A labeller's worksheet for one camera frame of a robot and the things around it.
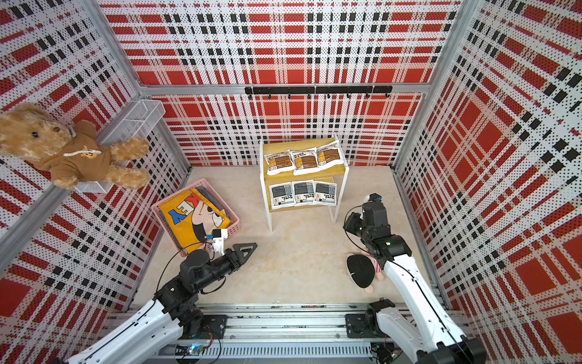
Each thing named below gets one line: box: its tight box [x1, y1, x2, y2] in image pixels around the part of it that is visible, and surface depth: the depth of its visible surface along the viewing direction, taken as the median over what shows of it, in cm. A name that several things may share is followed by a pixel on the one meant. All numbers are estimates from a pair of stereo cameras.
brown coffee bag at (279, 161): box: [263, 149, 296, 176], surface depth 75 cm
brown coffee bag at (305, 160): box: [290, 147, 320, 176], surface depth 76 cm
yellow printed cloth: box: [158, 187, 232, 253], surface depth 95 cm
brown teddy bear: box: [0, 102, 151, 190], surface depth 54 cm
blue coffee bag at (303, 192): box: [291, 178, 316, 207], surface depth 90 cm
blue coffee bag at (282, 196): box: [268, 182, 296, 211], surface depth 90 cm
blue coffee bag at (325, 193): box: [313, 180, 338, 207], surface depth 90 cm
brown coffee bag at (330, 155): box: [316, 139, 345, 169], surface depth 77 cm
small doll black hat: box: [345, 251, 385, 293], surface depth 81 cm
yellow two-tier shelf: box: [259, 134, 350, 233], surface depth 80 cm
